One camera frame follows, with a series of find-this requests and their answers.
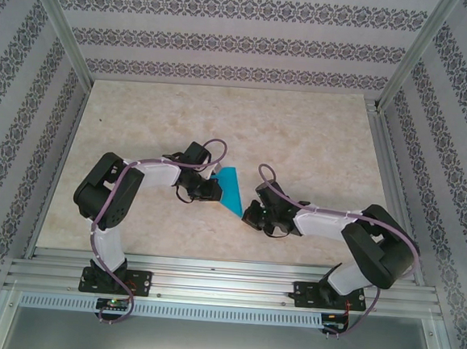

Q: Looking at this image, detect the blue paper sheet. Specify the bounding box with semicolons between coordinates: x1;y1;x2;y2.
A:
206;164;248;219

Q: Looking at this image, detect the aluminium frame post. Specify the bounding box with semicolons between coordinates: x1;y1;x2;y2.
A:
16;0;101;90
373;0;462;120

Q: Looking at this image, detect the grey sheet metal panel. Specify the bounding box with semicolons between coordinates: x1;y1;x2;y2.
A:
0;304;460;349

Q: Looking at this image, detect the thin black cable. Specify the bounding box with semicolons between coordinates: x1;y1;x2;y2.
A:
174;185;196;206
263;224;294;240

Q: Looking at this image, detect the slotted grey cable duct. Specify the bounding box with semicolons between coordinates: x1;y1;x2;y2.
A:
19;289;324;331

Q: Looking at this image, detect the aluminium mounting rail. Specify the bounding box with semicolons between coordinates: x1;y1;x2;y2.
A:
4;243;440;322

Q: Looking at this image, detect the small circuit board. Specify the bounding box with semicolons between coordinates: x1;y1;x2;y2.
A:
97;297;131;312
323;314;348;332

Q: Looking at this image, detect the aluminium side rail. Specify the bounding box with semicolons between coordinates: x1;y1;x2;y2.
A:
23;77;94;263
350;98;440;288

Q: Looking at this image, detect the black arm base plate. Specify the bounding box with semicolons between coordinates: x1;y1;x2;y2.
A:
292;280;369;314
79;265;154;298

